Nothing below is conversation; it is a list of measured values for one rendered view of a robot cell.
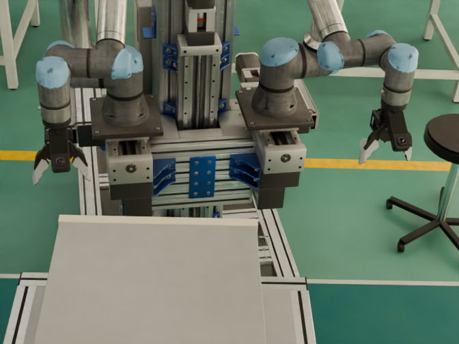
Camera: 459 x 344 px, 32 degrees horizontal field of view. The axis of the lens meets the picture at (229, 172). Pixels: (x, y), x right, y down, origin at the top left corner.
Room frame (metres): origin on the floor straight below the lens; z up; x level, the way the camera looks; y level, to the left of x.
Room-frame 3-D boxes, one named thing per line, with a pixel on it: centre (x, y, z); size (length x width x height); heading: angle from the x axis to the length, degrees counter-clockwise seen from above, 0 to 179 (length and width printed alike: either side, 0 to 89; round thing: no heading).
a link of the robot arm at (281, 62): (2.26, -0.14, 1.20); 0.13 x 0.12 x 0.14; 110
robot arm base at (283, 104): (2.26, -0.13, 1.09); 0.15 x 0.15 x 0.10
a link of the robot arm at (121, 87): (2.15, 0.36, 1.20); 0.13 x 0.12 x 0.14; 95
